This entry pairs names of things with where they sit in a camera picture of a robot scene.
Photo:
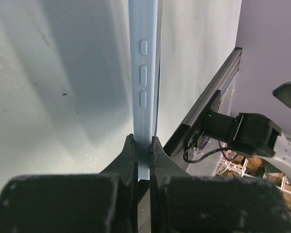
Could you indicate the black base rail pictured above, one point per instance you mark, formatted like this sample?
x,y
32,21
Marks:
x,y
221,84

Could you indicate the light blue phone case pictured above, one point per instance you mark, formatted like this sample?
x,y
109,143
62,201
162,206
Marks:
x,y
145,23

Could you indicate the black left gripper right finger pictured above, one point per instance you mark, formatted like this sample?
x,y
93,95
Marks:
x,y
181,203

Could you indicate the blue-edged black phone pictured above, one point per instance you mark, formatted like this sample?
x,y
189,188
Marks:
x,y
158,72

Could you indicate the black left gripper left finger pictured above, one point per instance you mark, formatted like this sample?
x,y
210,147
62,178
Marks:
x,y
74,203

